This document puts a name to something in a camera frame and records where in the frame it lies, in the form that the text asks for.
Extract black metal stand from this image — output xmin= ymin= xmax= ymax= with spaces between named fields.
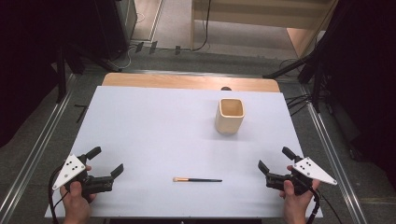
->
xmin=55 ymin=43 xmax=123 ymax=105
xmin=262 ymin=46 xmax=325 ymax=114

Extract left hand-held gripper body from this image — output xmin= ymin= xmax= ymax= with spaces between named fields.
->
xmin=51 ymin=153 xmax=115 ymax=198

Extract person's right hand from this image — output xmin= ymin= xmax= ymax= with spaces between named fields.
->
xmin=278 ymin=164 xmax=321 ymax=224

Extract person's left hand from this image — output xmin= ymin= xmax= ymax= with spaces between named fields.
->
xmin=60 ymin=165 xmax=98 ymax=224

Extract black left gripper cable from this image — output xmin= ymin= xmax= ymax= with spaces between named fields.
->
xmin=48 ymin=165 xmax=70 ymax=224

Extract light wooden furniture frame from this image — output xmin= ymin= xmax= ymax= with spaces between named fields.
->
xmin=190 ymin=0 xmax=340 ymax=59

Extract white floor cable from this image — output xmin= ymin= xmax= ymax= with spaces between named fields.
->
xmin=109 ymin=43 xmax=138 ymax=71

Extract metal floor rail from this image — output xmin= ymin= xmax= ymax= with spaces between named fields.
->
xmin=0 ymin=74 xmax=78 ymax=222
xmin=299 ymin=85 xmax=369 ymax=224

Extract bundle of black floor cables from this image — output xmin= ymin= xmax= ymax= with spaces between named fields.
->
xmin=284 ymin=92 xmax=313 ymax=118

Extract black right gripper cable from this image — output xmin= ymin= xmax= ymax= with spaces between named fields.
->
xmin=298 ymin=176 xmax=321 ymax=224

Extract black hanging cable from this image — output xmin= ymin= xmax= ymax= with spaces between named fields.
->
xmin=191 ymin=0 xmax=213 ymax=52

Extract square wooden cup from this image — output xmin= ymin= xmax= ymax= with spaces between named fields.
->
xmin=214 ymin=97 xmax=247 ymax=135

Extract small black hex key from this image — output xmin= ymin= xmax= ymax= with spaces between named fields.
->
xmin=74 ymin=104 xmax=90 ymax=124

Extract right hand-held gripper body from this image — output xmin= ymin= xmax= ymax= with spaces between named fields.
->
xmin=264 ymin=155 xmax=338 ymax=197

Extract white table mat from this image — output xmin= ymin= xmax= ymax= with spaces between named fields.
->
xmin=44 ymin=85 xmax=323 ymax=219

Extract black-handled makeup brush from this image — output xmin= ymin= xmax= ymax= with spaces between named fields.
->
xmin=172 ymin=176 xmax=223 ymax=184

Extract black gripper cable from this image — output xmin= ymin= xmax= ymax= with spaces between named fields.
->
xmin=48 ymin=165 xmax=70 ymax=224
xmin=298 ymin=176 xmax=321 ymax=224

